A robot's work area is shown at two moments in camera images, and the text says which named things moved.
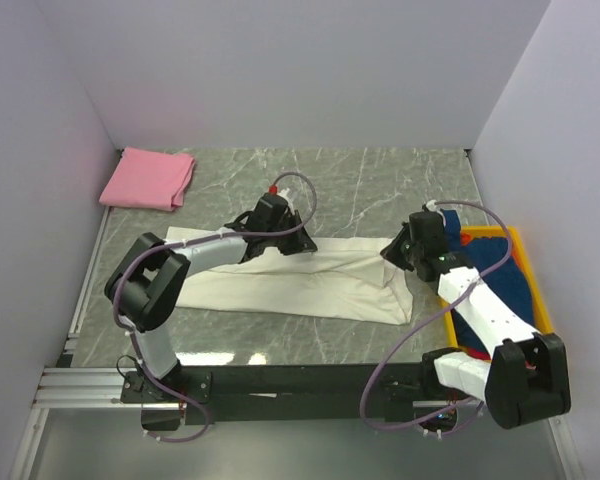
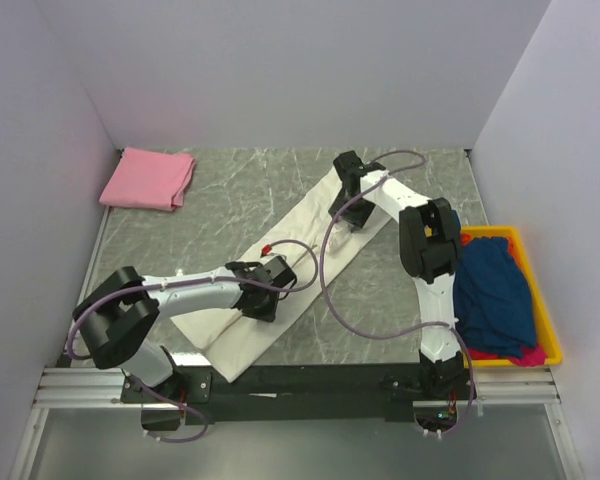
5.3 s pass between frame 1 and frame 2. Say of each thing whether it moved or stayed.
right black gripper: moved
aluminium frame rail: stayed
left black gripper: moved
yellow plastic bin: stayed
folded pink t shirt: stayed
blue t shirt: stayed
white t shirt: moved
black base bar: stayed
